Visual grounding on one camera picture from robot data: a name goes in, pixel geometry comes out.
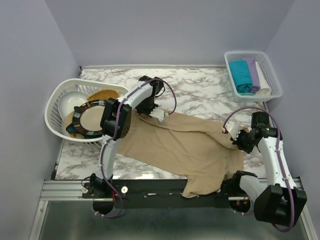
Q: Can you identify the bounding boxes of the teal rolled t shirt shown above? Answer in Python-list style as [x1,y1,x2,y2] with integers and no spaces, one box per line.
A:
[229,60,253,95]

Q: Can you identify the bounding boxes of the white round dish basket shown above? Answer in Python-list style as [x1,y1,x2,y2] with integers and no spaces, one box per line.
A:
[44,78,129,148]

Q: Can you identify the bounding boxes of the white rolled t shirt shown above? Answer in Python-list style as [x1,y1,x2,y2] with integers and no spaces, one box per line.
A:
[255,62,271,96]

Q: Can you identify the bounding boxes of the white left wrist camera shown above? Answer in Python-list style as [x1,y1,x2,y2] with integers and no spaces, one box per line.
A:
[149,107,169,123]

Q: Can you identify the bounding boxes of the white bowl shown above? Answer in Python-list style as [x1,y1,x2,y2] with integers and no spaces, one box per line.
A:
[58,91,88,120]

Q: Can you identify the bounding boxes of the purple rolled t shirt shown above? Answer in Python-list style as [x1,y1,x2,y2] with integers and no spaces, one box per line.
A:
[244,57,261,94]

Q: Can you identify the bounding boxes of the beige t shirt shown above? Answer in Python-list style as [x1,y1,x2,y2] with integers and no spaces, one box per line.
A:
[118,112,246,198]

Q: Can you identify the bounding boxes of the striped rim ceramic plate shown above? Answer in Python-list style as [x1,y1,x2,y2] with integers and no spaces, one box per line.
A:
[65,99,105,139]

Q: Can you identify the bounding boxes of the woven tan placemat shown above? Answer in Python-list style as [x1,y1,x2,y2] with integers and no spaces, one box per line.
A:
[87,88,120,102]

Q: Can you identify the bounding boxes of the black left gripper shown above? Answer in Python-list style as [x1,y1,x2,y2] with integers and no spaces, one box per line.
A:
[135,95,158,118]

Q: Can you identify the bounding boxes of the aluminium frame rail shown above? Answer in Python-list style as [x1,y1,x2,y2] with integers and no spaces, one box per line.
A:
[39,177,307,201]

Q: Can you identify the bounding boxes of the white rectangular plastic basket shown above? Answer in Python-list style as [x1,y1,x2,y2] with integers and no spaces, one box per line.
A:
[224,50,283,103]

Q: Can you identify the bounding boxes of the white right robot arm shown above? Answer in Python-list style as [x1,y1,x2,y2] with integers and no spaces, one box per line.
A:
[222,111,307,228]

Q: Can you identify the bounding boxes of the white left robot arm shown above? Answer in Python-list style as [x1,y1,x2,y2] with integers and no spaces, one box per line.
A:
[89,76,168,198]

